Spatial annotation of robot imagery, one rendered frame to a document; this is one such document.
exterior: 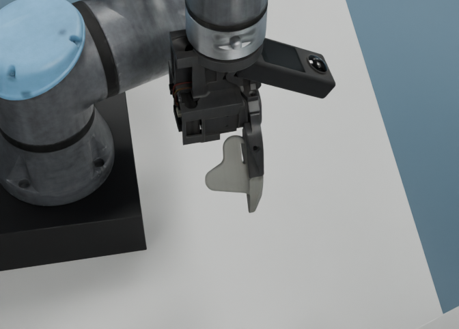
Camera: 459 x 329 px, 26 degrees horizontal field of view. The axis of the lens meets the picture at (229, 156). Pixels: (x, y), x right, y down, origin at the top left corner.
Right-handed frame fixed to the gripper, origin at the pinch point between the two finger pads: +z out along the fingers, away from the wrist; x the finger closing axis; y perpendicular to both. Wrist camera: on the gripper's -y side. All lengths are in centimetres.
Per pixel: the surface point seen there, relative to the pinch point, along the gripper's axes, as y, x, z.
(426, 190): -61, -54, 104
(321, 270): -9.9, 4.5, 21.7
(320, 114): -16.5, -19.2, 20.7
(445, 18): -83, -104, 102
